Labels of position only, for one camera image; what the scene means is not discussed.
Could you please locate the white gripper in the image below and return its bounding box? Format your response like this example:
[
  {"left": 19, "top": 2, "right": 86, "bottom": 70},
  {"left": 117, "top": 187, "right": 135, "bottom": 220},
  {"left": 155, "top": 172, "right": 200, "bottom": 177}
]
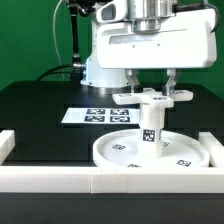
[{"left": 97, "top": 9, "right": 217, "bottom": 95}]

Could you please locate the white cross-shaped table base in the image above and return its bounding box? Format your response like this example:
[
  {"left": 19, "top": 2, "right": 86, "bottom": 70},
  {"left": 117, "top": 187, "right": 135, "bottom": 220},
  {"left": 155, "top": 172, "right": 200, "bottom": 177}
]
[{"left": 112, "top": 88, "right": 193, "bottom": 108}]

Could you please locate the white round table top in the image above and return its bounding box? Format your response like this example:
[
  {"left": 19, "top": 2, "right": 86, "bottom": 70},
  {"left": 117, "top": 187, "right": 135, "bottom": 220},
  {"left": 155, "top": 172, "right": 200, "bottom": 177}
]
[{"left": 93, "top": 129, "right": 210, "bottom": 169}]

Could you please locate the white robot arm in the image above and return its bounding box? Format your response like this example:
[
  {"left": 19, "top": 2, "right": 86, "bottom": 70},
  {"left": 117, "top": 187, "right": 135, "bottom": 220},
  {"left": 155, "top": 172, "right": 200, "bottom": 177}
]
[{"left": 81, "top": 0, "right": 220, "bottom": 95}]

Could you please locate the white fiducial marker sheet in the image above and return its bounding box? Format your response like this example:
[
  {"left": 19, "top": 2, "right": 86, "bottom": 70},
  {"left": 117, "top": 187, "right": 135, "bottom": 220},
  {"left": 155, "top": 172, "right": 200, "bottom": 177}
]
[{"left": 61, "top": 108, "right": 139, "bottom": 124}]

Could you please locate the white right fence bar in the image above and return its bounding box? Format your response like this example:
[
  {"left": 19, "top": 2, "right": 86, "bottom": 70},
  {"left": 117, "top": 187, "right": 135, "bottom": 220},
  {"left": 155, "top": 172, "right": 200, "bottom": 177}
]
[{"left": 198, "top": 132, "right": 224, "bottom": 168}]

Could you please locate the white fence bar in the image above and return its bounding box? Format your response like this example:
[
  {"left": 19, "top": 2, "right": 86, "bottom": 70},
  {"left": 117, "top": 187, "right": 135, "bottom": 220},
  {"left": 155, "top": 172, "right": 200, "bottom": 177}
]
[
  {"left": 198, "top": 132, "right": 224, "bottom": 168},
  {"left": 0, "top": 130, "right": 15, "bottom": 166},
  {"left": 0, "top": 166, "right": 224, "bottom": 193}
]

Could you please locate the white left fence bar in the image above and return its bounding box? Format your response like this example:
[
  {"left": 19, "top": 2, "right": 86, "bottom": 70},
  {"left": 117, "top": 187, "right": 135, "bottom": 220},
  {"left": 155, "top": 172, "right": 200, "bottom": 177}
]
[{"left": 0, "top": 130, "right": 15, "bottom": 166}]

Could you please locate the white front fence bar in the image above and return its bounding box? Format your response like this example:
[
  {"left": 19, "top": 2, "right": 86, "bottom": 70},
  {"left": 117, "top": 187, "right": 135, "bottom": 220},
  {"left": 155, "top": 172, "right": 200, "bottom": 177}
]
[{"left": 0, "top": 166, "right": 224, "bottom": 193}]

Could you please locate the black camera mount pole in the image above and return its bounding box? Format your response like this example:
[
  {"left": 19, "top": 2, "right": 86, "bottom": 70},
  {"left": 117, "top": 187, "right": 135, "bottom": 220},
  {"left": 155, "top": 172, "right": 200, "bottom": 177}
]
[{"left": 65, "top": 0, "right": 104, "bottom": 83}]

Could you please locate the black cable bundle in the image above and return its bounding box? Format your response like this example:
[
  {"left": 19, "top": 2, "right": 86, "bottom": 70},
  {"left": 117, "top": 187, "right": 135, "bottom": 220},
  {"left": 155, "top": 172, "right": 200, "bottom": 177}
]
[{"left": 35, "top": 64, "right": 75, "bottom": 82}]

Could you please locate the grey cable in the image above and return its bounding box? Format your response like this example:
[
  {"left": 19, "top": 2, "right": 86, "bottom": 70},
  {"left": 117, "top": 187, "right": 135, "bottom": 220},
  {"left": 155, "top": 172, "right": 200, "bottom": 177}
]
[{"left": 52, "top": 0, "right": 68, "bottom": 81}]

